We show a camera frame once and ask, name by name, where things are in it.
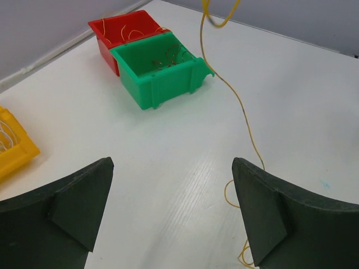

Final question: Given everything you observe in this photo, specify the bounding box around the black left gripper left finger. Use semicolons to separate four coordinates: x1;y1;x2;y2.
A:
1;157;114;268

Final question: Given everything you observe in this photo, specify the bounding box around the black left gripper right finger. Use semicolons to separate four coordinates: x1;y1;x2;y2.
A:
232;157;358;268

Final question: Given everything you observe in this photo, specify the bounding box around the green plastic bin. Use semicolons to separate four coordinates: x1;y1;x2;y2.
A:
110;31;214;110

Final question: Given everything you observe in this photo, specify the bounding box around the red plastic bin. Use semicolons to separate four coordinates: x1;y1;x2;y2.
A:
88;10;169;76

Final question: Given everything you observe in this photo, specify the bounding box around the yellow thin wire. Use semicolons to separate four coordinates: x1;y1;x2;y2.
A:
100;11;169;45
199;0;266;268

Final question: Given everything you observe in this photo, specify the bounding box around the yellow plastic bin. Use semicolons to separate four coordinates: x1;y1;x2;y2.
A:
1;107;40;179

